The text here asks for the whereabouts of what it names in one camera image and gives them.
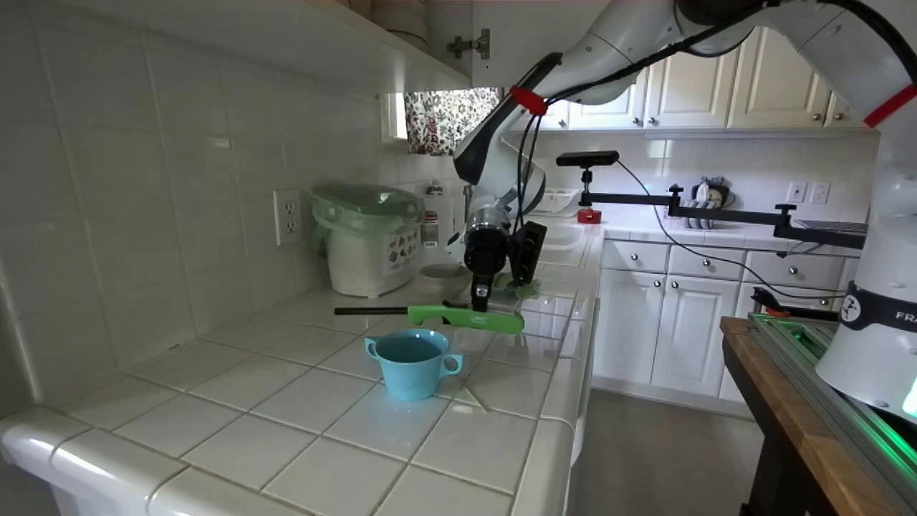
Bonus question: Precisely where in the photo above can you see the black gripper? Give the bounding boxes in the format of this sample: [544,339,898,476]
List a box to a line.
[465,225,511,313]

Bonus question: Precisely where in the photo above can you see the green long utility lighter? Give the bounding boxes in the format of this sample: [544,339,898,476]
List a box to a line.
[332,304,526,334]

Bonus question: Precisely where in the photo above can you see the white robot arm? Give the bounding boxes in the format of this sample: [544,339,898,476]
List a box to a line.
[452,0,917,313]

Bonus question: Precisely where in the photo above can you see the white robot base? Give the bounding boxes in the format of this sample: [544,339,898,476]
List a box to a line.
[818,129,917,422]

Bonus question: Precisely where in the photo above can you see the small white bowl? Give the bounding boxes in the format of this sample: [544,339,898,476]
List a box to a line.
[421,263,470,296]

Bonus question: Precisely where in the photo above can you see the red small object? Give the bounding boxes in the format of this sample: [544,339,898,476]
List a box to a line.
[577,208,603,222]

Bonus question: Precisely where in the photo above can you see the white rice cooker green lid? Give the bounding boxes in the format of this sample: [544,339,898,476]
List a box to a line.
[311,184,421,297]

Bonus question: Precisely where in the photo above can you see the floral curtain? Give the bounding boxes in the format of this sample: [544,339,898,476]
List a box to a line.
[404,89,503,155]

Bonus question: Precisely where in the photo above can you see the white lower cabinets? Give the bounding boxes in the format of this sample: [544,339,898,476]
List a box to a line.
[593,241,858,400]

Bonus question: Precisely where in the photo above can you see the white cabinets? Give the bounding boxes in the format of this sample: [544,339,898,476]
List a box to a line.
[547,29,859,132]
[593,241,858,400]

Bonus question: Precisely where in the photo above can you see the white upper cabinets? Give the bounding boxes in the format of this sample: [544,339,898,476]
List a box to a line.
[547,29,859,132]

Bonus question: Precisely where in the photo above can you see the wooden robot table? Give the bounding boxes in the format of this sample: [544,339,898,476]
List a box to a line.
[719,313,917,516]

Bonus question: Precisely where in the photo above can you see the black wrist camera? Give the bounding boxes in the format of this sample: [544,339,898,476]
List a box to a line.
[511,220,547,284]

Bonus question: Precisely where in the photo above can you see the blue two-handled cup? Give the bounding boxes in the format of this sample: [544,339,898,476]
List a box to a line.
[364,330,465,400]

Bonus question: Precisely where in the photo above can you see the wall power outlet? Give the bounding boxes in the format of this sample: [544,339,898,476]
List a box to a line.
[272,188,302,245]

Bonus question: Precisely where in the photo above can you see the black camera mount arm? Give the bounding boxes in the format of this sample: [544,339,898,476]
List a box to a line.
[557,148,865,250]

